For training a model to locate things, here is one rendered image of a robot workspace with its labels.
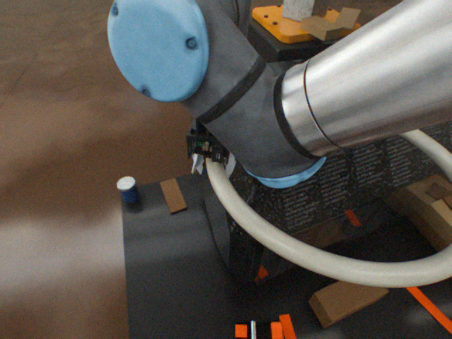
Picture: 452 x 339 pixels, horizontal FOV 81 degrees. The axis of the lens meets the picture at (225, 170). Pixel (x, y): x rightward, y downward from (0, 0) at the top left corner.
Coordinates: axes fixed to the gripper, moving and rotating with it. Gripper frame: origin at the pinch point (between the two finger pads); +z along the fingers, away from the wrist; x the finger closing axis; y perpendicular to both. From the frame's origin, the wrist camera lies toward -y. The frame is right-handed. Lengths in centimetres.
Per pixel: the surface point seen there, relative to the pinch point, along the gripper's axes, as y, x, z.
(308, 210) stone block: -11.5, 26.7, 23.5
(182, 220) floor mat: -42, -25, 87
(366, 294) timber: -12, 64, 73
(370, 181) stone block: -24, 46, 20
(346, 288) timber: -13, 56, 74
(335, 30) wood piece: -108, 40, 0
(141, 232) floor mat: -31, -46, 88
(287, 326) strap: 2, 34, 87
